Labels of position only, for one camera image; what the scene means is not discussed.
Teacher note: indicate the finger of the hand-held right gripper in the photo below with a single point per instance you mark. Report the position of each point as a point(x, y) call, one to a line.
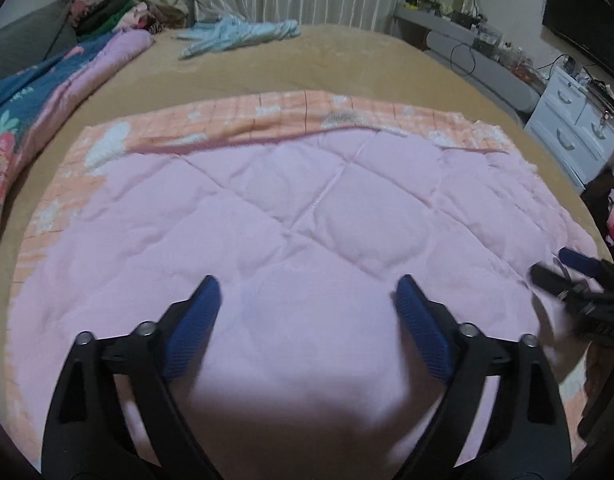
point(574, 258)
point(549, 277)

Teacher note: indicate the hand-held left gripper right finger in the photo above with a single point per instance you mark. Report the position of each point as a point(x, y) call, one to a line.
point(424, 335)

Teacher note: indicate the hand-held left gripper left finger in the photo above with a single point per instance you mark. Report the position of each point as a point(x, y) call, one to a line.
point(192, 330)

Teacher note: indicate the pile of folded clothes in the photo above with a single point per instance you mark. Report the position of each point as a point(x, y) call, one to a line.
point(137, 10)

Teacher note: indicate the dark cloth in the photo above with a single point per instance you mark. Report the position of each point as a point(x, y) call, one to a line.
point(597, 205)

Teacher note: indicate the white drawer cabinet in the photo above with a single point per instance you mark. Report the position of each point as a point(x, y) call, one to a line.
point(562, 110)

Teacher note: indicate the grey curved shelf desk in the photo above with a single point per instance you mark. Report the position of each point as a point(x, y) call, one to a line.
point(487, 67)

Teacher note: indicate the black television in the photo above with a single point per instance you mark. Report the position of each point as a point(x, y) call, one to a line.
point(582, 20)

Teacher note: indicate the orange white checkered blanket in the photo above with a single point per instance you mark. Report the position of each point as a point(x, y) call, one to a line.
point(287, 110)

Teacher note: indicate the desk clutter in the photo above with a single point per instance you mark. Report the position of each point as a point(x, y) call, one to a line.
point(467, 15)

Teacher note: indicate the blue floral quilt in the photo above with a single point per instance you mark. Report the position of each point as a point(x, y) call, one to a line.
point(17, 110)

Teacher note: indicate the light blue garment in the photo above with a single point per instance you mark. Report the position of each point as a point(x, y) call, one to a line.
point(227, 35)

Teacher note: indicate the grey headboard cushion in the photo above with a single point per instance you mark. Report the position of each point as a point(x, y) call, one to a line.
point(27, 40)

